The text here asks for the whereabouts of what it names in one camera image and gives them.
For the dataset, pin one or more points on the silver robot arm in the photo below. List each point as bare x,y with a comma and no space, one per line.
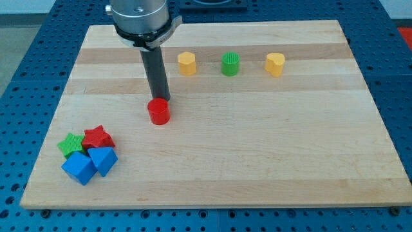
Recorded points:
143,24

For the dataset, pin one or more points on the black mounting plate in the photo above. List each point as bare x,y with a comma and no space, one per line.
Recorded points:
212,4

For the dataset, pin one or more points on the green cylinder block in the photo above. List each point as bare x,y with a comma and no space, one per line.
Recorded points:
230,63

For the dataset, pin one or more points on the red cylinder block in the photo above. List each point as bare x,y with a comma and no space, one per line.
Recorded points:
158,109

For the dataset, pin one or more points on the blue triangle block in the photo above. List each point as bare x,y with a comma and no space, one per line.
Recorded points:
104,159

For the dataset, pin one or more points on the red star block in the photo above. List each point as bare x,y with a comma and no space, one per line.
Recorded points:
97,138

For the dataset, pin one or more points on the blue cube block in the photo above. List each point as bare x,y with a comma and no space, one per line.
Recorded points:
79,167

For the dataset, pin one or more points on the yellow heart block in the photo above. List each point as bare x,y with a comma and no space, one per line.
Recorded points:
274,64

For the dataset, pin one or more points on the wooden board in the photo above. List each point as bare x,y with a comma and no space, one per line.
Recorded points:
311,138

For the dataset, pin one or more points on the yellow hexagon block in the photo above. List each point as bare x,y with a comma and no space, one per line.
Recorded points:
187,63

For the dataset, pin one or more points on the green star block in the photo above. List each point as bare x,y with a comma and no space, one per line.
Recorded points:
71,144

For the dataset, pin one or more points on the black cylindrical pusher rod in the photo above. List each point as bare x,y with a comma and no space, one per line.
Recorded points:
155,73

